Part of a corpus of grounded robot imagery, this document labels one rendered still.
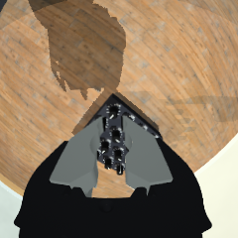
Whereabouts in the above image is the black knob box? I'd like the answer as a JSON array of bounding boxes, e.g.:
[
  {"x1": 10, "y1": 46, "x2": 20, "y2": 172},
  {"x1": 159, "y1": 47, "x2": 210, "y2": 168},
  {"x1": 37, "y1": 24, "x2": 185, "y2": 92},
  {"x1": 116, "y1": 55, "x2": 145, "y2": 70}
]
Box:
[{"x1": 84, "y1": 93, "x2": 163, "y2": 176}]

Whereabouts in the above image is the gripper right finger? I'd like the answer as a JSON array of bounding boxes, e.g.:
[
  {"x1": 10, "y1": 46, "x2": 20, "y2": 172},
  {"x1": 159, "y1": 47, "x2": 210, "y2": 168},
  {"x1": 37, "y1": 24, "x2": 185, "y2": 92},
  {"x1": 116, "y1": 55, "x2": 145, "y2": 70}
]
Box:
[{"x1": 121, "y1": 115, "x2": 212, "y2": 233}]

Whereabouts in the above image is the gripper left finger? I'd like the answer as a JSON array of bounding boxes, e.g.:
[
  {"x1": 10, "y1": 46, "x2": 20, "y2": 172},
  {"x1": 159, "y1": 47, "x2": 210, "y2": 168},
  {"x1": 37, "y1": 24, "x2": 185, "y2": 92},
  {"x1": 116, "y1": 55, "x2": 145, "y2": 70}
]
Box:
[{"x1": 14, "y1": 116, "x2": 106, "y2": 228}]

